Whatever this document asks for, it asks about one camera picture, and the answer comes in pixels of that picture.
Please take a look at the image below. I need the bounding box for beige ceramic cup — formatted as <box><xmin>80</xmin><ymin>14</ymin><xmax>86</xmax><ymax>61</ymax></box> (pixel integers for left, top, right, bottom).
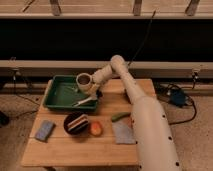
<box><xmin>76</xmin><ymin>73</ymin><xmax>92</xmax><ymax>92</ymax></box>

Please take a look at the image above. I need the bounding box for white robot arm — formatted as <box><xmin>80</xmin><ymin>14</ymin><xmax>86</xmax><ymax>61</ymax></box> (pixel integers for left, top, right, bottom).
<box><xmin>90</xmin><ymin>55</ymin><xmax>182</xmax><ymax>171</ymax></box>

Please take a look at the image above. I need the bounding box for white brush in tray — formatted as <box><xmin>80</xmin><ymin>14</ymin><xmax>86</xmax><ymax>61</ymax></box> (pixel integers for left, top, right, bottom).
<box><xmin>72</xmin><ymin>96</ymin><xmax>97</xmax><ymax>107</ymax></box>

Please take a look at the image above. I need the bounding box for green plastic tray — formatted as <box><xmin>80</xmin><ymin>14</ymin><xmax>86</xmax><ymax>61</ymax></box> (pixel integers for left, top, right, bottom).
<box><xmin>43</xmin><ymin>75</ymin><xmax>98</xmax><ymax>112</ymax></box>

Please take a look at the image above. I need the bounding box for green cucumber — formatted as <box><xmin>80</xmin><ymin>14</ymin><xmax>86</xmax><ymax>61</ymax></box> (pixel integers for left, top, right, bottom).
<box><xmin>111</xmin><ymin>112</ymin><xmax>130</xmax><ymax>122</ymax></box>

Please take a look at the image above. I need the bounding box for dark bowl with cake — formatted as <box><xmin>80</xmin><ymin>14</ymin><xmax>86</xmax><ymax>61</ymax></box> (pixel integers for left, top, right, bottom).
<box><xmin>63</xmin><ymin>113</ymin><xmax>89</xmax><ymax>135</ymax></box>

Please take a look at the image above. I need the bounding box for orange fruit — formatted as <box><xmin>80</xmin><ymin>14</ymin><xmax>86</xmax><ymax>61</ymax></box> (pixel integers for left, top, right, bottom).
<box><xmin>90</xmin><ymin>121</ymin><xmax>102</xmax><ymax>136</ymax></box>

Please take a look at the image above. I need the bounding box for wooden table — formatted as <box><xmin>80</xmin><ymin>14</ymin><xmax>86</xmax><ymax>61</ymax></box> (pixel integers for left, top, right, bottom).
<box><xmin>21</xmin><ymin>79</ymin><xmax>156</xmax><ymax>169</ymax></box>

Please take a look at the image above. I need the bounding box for grey cloth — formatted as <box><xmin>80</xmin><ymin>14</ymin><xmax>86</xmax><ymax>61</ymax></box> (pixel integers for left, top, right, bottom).
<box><xmin>112</xmin><ymin>121</ymin><xmax>135</xmax><ymax>144</ymax></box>

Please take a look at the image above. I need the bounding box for blue sponge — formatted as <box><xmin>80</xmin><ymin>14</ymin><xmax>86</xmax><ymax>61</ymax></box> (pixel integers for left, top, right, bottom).
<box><xmin>35</xmin><ymin>120</ymin><xmax>55</xmax><ymax>142</ymax></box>

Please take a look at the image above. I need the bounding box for blue power box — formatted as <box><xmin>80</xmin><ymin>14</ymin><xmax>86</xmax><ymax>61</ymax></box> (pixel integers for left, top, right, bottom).
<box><xmin>170</xmin><ymin>90</ymin><xmax>186</xmax><ymax>107</ymax></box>

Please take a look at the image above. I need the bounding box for black cable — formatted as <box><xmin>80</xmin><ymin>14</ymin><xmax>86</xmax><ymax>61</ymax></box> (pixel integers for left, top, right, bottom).
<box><xmin>156</xmin><ymin>83</ymin><xmax>198</xmax><ymax>126</ymax></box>

